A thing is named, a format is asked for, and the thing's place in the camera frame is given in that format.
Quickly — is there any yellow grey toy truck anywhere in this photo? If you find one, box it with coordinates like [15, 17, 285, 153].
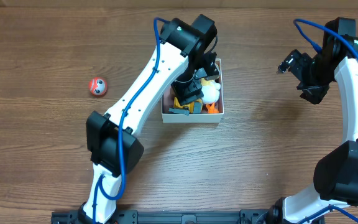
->
[168, 97, 203, 116]

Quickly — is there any white orange plush duck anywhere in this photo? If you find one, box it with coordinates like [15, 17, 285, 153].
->
[200, 78, 221, 114]

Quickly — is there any red silver face ball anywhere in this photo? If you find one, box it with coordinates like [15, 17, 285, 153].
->
[89, 77, 108, 96]

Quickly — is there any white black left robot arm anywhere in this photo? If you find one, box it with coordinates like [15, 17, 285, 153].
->
[77, 14, 221, 223]

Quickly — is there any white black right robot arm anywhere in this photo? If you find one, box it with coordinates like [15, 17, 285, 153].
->
[265, 35, 358, 223]

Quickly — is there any white box pink interior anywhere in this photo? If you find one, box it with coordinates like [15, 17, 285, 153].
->
[161, 58, 224, 123]

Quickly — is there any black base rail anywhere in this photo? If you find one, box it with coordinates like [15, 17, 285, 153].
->
[50, 208, 326, 224]

